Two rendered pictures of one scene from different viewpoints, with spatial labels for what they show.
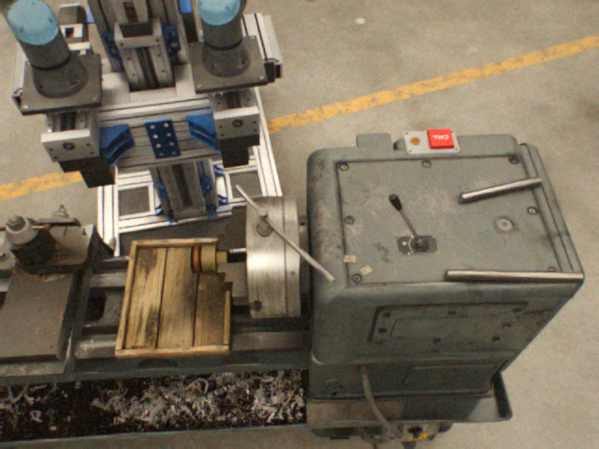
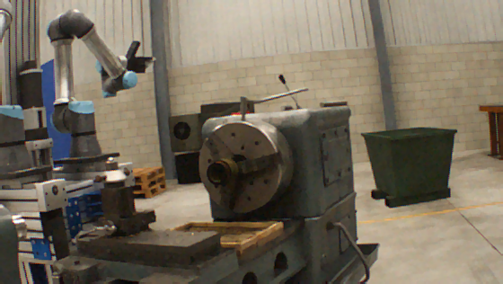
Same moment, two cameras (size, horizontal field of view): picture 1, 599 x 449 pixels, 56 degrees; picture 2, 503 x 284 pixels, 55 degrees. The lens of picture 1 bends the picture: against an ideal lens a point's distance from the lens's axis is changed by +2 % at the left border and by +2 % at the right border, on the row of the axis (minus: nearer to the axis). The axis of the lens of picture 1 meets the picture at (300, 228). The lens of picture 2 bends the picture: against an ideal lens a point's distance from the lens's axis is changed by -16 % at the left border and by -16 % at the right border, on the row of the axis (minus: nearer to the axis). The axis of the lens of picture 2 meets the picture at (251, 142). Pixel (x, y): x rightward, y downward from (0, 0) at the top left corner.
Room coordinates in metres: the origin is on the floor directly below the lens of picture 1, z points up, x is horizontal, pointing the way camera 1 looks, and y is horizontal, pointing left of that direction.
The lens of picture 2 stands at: (-0.26, 1.80, 1.26)
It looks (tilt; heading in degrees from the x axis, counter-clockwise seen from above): 3 degrees down; 299
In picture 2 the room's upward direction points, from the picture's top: 6 degrees counter-clockwise
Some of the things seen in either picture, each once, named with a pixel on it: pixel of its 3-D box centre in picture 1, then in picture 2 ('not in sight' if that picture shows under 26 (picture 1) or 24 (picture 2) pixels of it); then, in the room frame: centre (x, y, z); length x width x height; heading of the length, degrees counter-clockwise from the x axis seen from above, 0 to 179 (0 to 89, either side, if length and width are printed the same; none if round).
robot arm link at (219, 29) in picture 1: (220, 12); (81, 116); (1.41, 0.23, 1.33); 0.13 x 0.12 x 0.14; 170
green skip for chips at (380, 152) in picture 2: not in sight; (409, 164); (1.27, -4.97, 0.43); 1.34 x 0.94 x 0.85; 121
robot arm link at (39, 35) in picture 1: (37, 31); (7, 122); (1.31, 0.72, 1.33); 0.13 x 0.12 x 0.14; 32
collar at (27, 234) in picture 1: (20, 228); (112, 175); (0.79, 0.71, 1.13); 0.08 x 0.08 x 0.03
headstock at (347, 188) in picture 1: (420, 249); (285, 158); (0.77, -0.32, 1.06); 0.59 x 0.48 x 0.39; 93
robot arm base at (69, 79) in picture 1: (55, 67); (13, 155); (1.30, 0.72, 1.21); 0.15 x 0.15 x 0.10
